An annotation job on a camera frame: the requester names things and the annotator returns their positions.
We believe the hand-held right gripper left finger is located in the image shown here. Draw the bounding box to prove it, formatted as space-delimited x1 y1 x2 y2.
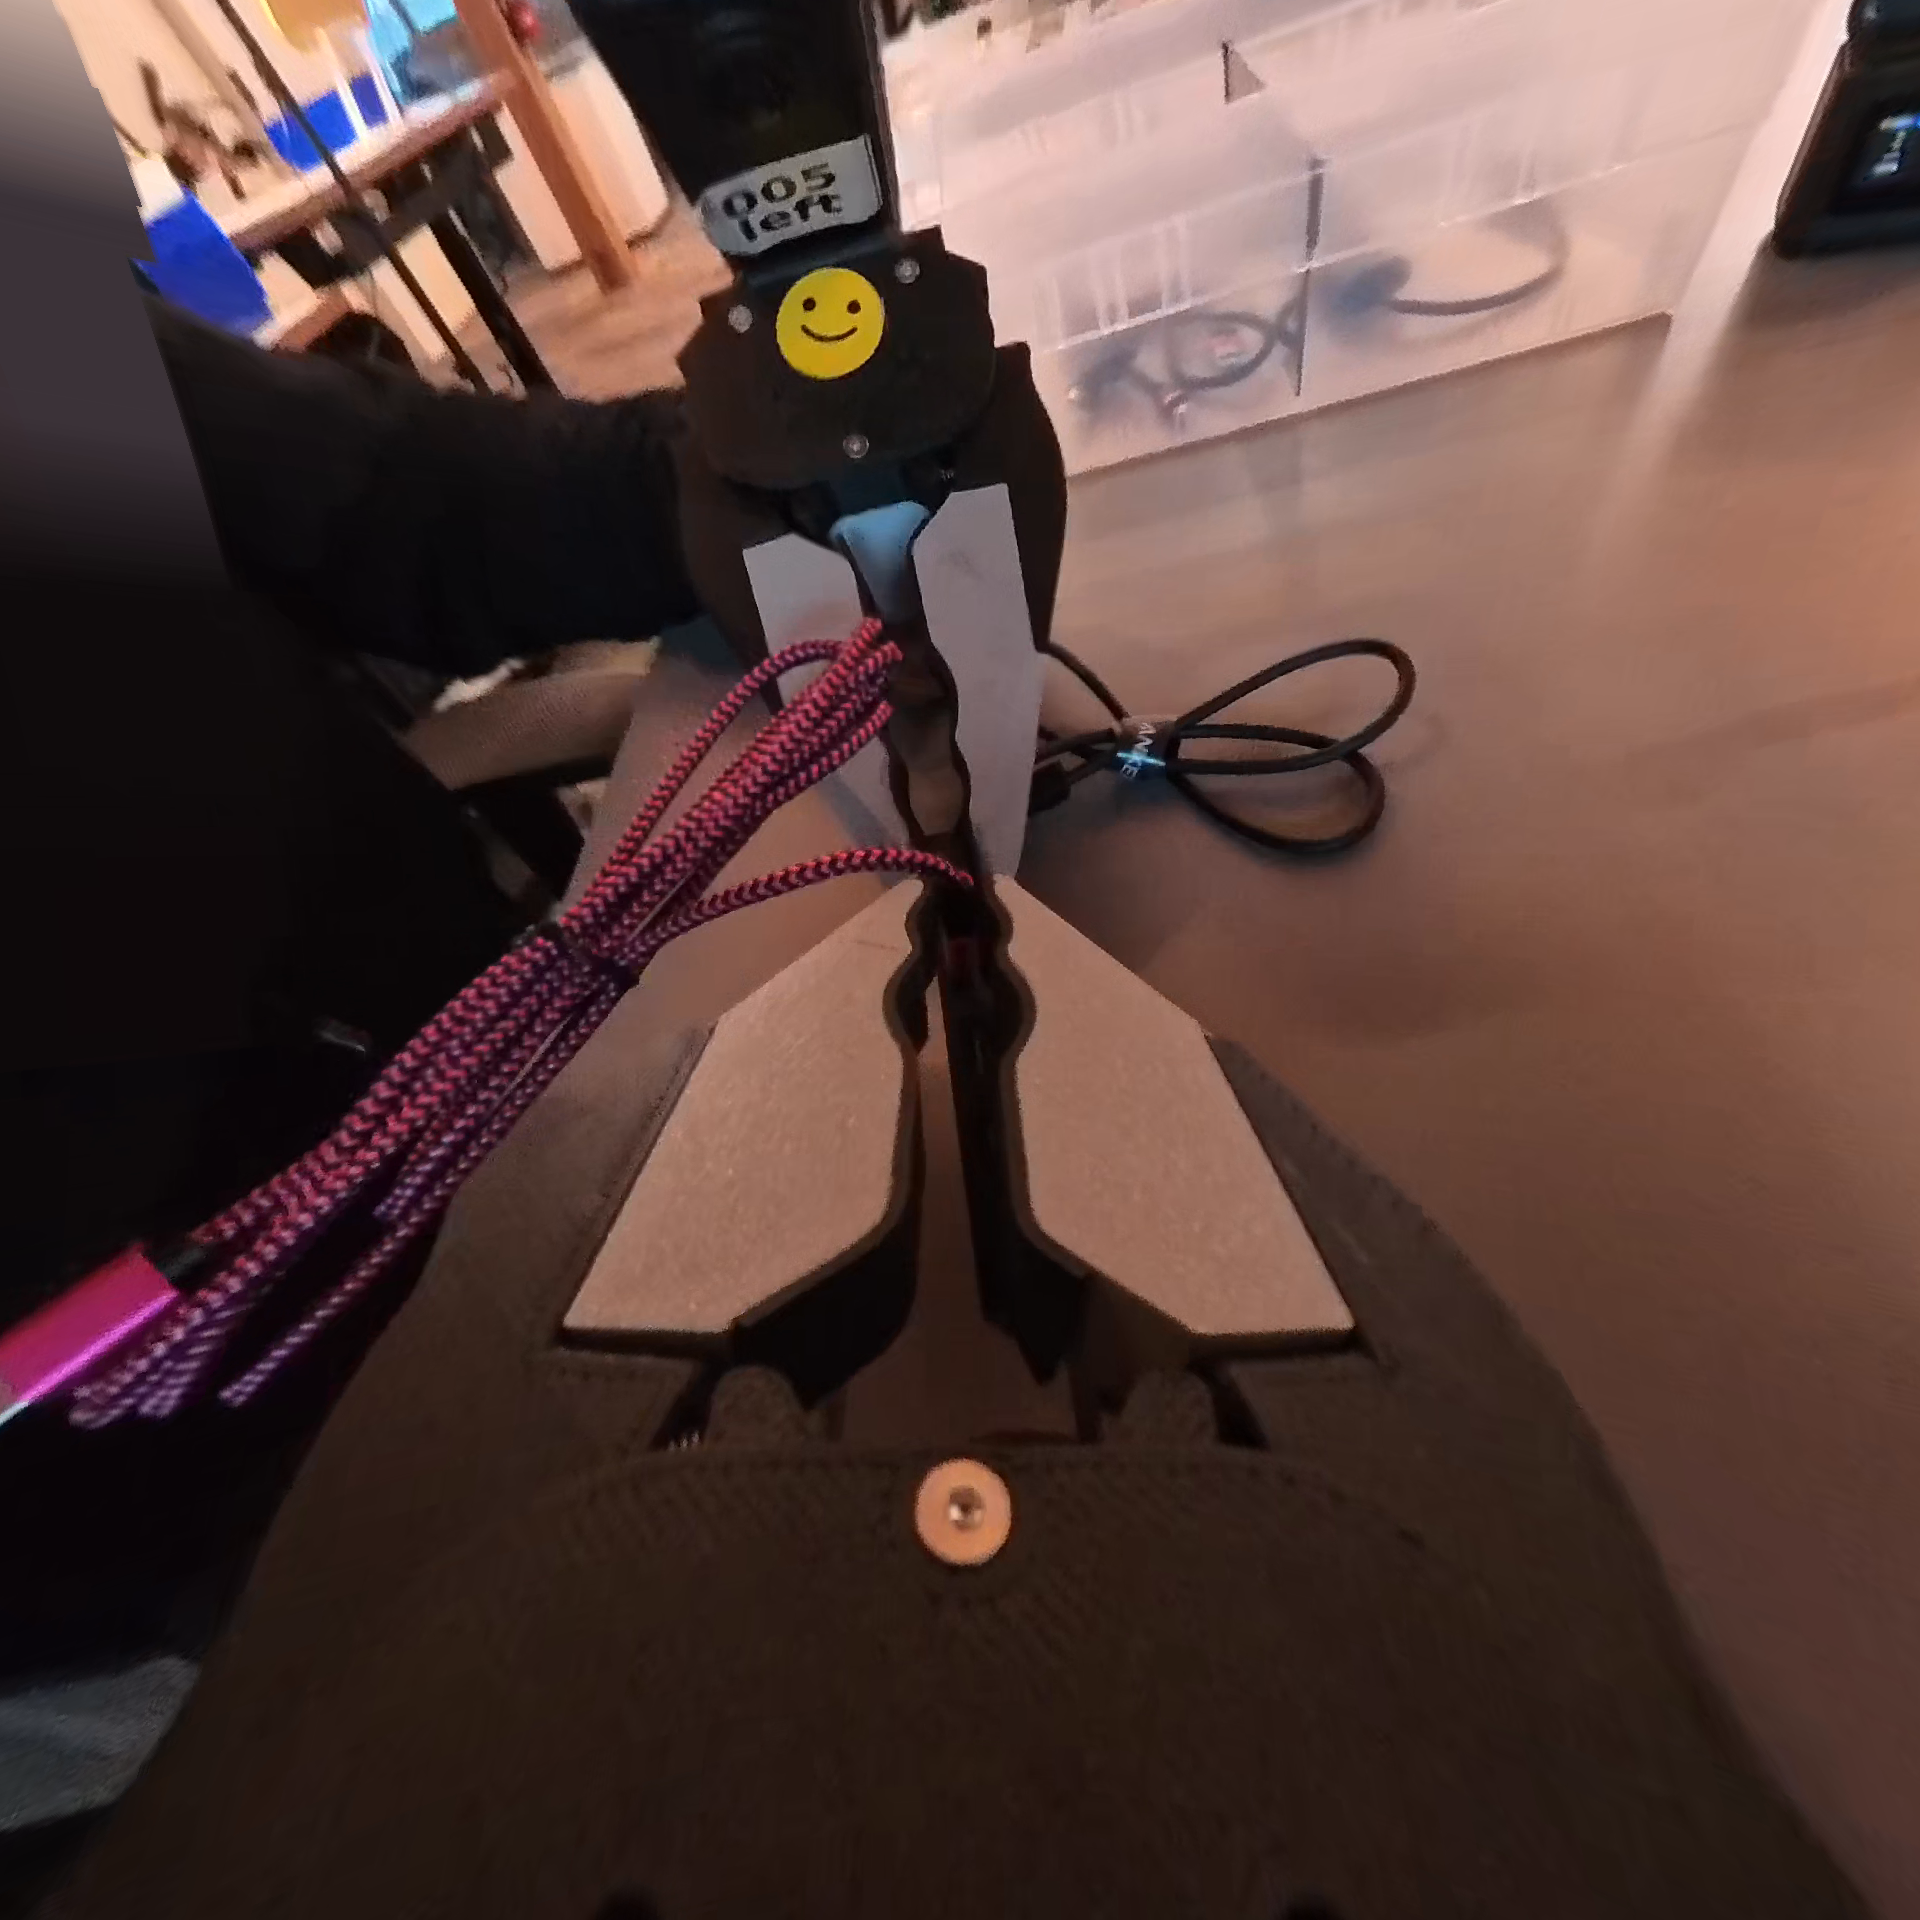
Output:
561 877 933 1408

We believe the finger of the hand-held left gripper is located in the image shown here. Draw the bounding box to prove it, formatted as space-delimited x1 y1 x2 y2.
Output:
911 481 1048 885
742 528 940 887

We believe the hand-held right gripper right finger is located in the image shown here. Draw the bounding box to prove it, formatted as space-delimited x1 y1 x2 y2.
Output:
987 877 1356 1384

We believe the black usb cable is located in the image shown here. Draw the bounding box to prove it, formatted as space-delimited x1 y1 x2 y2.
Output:
1025 639 1420 859

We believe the magenta braided usb cable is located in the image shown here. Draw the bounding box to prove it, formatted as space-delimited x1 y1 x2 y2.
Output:
0 621 995 1431

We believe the clear plastic box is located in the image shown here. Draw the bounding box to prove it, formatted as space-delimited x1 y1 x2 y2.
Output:
884 0 1863 481

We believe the person's left forearm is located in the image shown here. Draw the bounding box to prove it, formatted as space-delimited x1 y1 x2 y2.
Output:
151 300 705 677

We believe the white cabinet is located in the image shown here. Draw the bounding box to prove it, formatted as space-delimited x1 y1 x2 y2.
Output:
503 82 670 273

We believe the wooden work table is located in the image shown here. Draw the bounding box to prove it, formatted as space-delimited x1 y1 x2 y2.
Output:
224 75 512 256

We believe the person's dark clothing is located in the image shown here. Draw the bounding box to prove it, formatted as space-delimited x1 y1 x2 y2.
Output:
0 600 600 1682

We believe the small blue bin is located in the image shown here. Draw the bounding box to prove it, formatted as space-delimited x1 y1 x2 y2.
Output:
277 67 376 154
141 195 273 339

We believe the black screen device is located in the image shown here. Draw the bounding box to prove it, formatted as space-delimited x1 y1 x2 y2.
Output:
1774 0 1920 256

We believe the wooden support post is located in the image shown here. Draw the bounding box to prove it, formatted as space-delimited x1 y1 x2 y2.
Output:
449 0 639 296

